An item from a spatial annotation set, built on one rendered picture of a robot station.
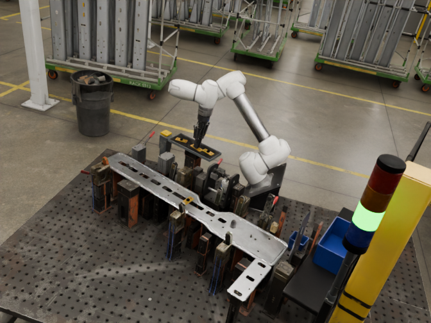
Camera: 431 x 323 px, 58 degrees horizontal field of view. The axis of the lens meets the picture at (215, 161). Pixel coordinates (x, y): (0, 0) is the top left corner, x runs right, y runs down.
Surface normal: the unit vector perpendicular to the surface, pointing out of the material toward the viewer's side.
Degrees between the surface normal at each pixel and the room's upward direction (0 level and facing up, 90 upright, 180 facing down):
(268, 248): 0
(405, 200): 90
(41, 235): 0
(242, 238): 0
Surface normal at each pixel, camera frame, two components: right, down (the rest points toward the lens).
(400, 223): -0.58, 0.37
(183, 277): 0.13, -0.83
